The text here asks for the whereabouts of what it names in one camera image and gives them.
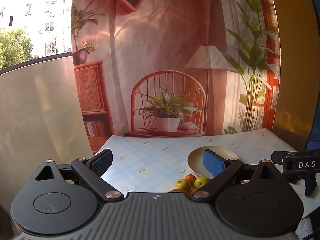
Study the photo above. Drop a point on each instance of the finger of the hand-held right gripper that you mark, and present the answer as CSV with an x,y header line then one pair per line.
x,y
280,155

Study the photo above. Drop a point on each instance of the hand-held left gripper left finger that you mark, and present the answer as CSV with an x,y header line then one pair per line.
x,y
102,161

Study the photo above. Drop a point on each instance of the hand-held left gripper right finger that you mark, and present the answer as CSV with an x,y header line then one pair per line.
x,y
212,163

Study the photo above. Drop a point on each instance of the cream plate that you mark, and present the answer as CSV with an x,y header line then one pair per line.
x,y
197,160

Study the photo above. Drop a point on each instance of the yellow-green round fruit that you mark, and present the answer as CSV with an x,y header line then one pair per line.
x,y
182,183
201,182

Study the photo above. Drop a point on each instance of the large bright red apple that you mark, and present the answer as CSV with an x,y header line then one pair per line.
x,y
177,190

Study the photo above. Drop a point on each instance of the floral checked tablecloth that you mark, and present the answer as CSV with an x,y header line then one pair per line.
x,y
150,160

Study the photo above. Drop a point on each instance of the dark blue panel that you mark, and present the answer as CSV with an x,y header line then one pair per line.
x,y
312,105

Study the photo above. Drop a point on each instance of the yellow wooden panel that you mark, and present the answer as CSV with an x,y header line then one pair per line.
x,y
292,67

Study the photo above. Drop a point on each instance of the green tree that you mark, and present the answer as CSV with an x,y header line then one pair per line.
x,y
15,47

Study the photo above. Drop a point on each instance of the white building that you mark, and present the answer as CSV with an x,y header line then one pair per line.
x,y
50,12

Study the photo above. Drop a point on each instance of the printed wall cloth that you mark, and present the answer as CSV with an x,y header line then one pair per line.
x,y
162,42

